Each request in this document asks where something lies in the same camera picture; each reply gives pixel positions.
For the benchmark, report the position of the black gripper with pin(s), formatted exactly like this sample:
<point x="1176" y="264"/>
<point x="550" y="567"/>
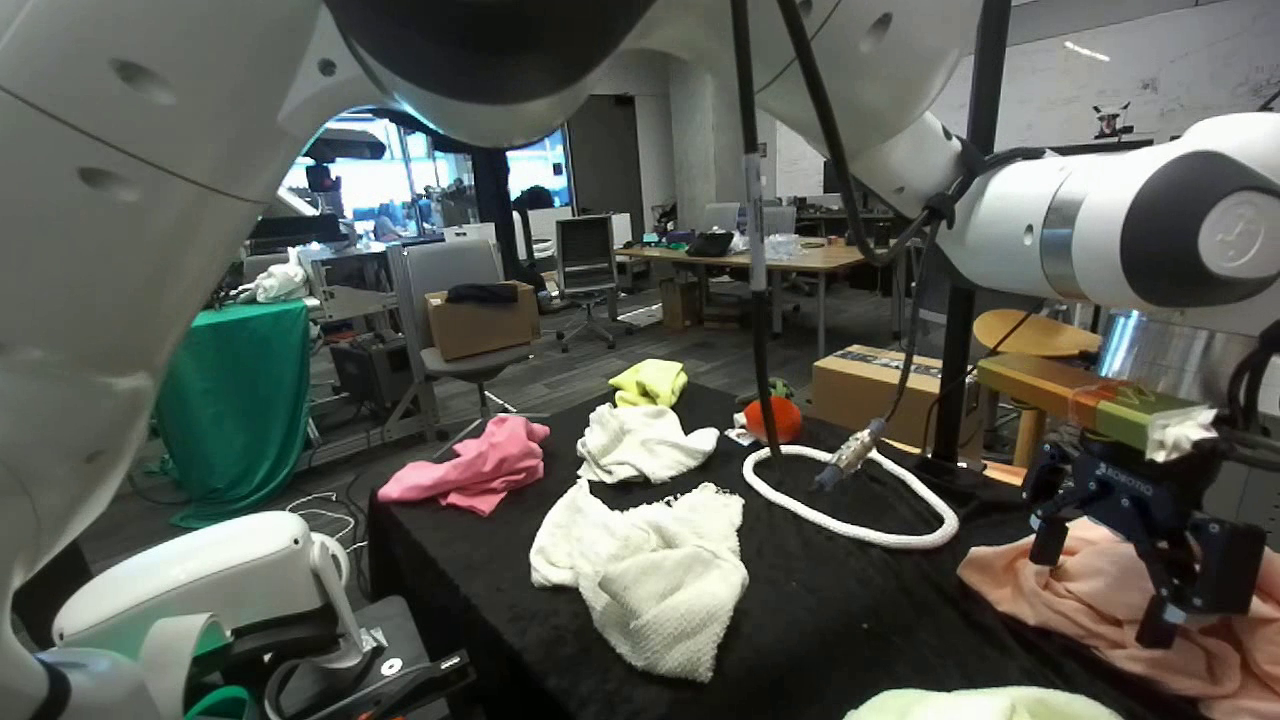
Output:
<point x="1197" y="562"/>

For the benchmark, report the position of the peach t-shirt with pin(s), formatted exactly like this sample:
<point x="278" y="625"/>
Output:
<point x="1099" y="599"/>

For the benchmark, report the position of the pale yellow-green t-shirt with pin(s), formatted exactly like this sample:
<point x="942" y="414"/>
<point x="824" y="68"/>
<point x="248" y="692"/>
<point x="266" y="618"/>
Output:
<point x="983" y="704"/>

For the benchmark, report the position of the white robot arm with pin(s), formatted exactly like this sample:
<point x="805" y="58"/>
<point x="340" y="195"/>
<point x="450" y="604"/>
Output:
<point x="146" y="137"/>

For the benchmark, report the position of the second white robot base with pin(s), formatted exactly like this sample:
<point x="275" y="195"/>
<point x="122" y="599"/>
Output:
<point x="245" y="620"/>

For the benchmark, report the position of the black table cloth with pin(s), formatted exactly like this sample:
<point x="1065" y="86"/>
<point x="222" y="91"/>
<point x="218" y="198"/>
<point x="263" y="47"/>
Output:
<point x="817" y="631"/>

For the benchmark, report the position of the wooden stool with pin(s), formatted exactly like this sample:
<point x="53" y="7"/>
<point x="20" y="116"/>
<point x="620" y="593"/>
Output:
<point x="1016" y="353"/>

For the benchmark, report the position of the cardboard box beside table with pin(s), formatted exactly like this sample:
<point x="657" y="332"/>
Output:
<point x="866" y="382"/>

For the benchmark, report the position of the large white knit towel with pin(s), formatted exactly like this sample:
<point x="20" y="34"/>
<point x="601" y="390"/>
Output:
<point x="663" y="580"/>

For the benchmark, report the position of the black vertical pole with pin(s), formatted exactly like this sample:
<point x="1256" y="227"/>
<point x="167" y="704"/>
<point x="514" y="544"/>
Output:
<point x="963" y="293"/>

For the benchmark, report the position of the bright yellow cloth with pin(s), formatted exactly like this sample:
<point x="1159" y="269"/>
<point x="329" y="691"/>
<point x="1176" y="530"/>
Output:
<point x="650" y="382"/>

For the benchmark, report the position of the small white towel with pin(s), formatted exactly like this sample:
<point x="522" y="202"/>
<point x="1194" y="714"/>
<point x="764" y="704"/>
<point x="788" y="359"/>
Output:
<point x="641" y="444"/>

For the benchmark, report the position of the pink cloth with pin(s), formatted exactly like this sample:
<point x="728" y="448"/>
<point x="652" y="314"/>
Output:
<point x="483" y="469"/>

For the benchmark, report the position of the cardboard box on chair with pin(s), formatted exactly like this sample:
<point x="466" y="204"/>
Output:
<point x="483" y="318"/>

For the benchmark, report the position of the office chair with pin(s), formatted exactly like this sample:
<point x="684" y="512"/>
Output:
<point x="423" y="269"/>

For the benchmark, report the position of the green draped table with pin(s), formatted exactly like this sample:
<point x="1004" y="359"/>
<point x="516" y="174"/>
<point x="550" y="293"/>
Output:
<point x="233" y="410"/>

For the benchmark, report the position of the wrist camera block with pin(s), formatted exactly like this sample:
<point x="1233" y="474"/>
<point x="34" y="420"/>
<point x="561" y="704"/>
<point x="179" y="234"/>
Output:
<point x="1149" y="420"/>

